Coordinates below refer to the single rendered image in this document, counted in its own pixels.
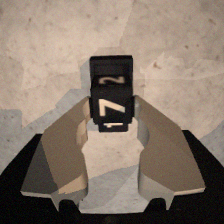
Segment black rectangular tray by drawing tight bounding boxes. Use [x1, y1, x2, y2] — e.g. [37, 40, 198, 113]
[89, 55, 133, 86]

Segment black cube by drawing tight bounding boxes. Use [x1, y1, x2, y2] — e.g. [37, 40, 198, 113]
[98, 123, 128, 133]
[90, 74, 133, 124]

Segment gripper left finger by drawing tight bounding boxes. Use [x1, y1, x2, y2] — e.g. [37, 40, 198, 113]
[0, 96, 93, 224]

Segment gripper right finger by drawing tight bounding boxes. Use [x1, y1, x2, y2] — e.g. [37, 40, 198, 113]
[132, 95, 224, 224]

